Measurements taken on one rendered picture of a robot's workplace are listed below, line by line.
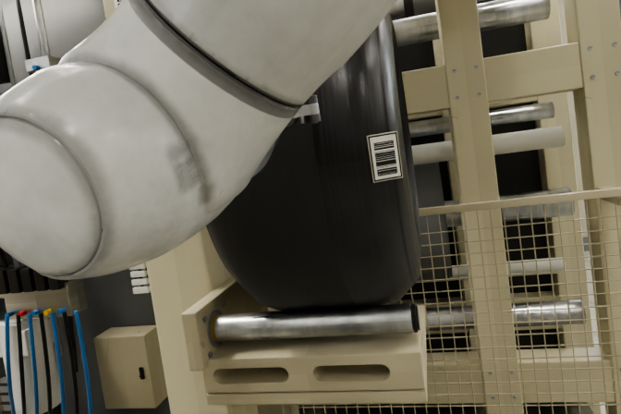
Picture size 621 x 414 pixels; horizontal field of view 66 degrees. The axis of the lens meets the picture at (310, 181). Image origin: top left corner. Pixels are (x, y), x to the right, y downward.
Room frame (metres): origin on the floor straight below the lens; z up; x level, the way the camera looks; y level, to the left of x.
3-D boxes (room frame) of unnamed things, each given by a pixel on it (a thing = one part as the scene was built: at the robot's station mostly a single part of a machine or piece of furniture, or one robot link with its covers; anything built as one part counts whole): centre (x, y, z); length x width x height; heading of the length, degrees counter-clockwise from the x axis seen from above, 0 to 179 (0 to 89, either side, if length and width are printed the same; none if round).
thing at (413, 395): (0.91, 0.00, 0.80); 0.37 x 0.36 x 0.02; 166
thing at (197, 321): (0.95, 0.18, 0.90); 0.40 x 0.03 x 0.10; 166
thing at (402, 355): (0.78, 0.04, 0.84); 0.36 x 0.09 x 0.06; 76
